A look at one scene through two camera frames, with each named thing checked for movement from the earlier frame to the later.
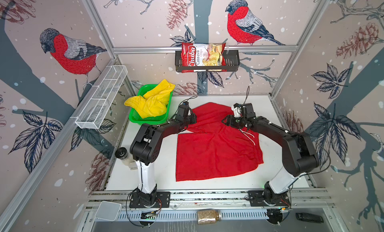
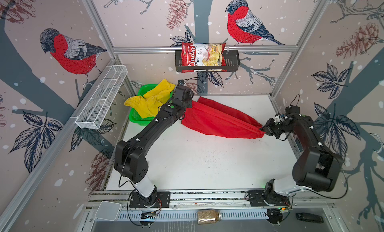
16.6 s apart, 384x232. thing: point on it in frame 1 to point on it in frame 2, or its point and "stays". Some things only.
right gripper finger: x=230 y=120 to x=267 y=128
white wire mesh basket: x=90 y=114 stays
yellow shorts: x=154 y=102 stays
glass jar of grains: x=208 y=216 stays
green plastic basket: x=135 y=116 stays
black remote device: x=309 y=217 stays
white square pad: x=108 y=211 stays
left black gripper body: x=190 y=119 to x=188 y=103
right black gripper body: x=239 y=121 to x=278 y=129
